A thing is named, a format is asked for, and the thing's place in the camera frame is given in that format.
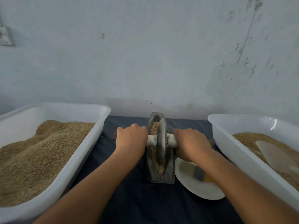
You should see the person's left hand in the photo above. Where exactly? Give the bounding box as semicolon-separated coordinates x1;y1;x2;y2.
115;124;148;159

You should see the person's right hand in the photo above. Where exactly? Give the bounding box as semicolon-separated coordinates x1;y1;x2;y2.
173;128;214;164

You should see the metal grinding wheel with handle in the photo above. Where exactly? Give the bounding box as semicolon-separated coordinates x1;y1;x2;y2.
113;118;214;165

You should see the person's left forearm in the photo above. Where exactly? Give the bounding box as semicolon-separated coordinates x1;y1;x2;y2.
33;148;145;224

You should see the person's right forearm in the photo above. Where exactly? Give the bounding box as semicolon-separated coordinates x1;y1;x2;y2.
196;147;299;224

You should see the metal boat-shaped grinding trough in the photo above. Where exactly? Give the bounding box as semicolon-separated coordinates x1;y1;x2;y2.
146;112;176;184

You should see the grain in grinding trough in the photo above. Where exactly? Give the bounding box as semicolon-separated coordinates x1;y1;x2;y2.
151;122;166;176

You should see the white round plate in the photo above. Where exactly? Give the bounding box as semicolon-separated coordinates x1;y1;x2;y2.
175;157;225;201

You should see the layer of brown grain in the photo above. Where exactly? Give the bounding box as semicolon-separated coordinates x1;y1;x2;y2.
233;132;299;192

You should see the dark blue tablecloth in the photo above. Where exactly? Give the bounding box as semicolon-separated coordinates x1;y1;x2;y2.
67;115;245;224

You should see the translucent plastic scoop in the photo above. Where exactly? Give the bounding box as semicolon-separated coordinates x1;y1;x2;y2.
255;140;299;176

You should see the heap of brown grain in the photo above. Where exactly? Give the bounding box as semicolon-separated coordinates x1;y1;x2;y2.
0;120;96;208

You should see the large white plastic tub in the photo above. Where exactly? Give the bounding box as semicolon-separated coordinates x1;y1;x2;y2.
0;102;112;224

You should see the bristle brush with yellow handle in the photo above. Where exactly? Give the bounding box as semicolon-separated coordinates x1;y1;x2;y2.
178;160;217;184

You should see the wall switch plate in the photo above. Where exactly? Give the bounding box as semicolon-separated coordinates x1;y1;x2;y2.
0;25;15;47

